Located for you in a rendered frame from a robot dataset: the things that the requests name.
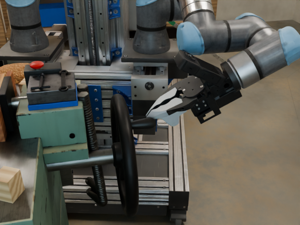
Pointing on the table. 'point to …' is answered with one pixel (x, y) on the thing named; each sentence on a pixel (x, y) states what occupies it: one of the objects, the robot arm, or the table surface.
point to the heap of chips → (15, 67)
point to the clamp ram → (9, 103)
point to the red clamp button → (36, 64)
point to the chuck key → (40, 83)
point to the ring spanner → (63, 81)
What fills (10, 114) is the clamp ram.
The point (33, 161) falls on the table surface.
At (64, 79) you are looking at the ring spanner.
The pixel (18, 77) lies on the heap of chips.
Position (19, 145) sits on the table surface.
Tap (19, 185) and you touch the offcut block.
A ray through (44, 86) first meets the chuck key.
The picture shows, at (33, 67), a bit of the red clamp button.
